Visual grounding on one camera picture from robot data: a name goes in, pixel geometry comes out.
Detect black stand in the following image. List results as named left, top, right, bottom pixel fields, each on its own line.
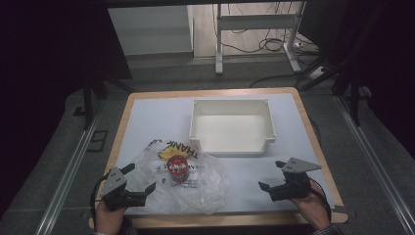
left=330, top=55, right=364, bottom=127
left=80, top=55, right=135, bottom=131

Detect clear printed plastic bag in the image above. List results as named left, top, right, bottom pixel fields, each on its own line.
left=127, top=138, right=231, bottom=216

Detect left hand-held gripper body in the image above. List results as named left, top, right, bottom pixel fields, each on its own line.
left=100, top=166, right=147, bottom=212

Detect person's right hand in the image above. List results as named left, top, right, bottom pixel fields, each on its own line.
left=288, top=179, right=332, bottom=231

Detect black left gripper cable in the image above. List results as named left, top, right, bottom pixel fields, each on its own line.
left=89, top=174, right=110, bottom=226

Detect tangled black floor cables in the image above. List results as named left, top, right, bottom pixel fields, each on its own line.
left=213, top=2, right=319, bottom=56

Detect white plastic bin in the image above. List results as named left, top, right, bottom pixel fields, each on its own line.
left=188, top=98, right=277, bottom=159

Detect person's left hand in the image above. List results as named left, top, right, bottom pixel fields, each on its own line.
left=94, top=199, right=127, bottom=235

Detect wooden table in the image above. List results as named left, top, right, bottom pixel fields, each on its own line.
left=88, top=86, right=349, bottom=230

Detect metal floor rail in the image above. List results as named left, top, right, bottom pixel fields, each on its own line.
left=334, top=95, right=415, bottom=235
left=33, top=103, right=106, bottom=235

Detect white table mat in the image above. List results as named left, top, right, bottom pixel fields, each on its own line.
left=115, top=93, right=336, bottom=217

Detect grey cabinet panel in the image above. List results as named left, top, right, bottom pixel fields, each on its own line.
left=107, top=4, right=195, bottom=57

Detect white metal desk frame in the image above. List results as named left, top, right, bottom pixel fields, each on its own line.
left=212, top=1, right=308, bottom=76

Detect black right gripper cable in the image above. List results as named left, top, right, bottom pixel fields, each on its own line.
left=308, top=176, right=333, bottom=223

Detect red can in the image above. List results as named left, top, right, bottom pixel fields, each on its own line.
left=165, top=154, right=191, bottom=184

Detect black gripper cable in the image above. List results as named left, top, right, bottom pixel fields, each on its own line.
left=308, top=176, right=333, bottom=223
left=89, top=174, right=110, bottom=226

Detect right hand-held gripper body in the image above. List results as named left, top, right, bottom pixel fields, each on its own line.
left=269, top=157, right=323, bottom=203

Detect white power strip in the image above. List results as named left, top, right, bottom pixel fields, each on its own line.
left=307, top=66, right=328, bottom=81

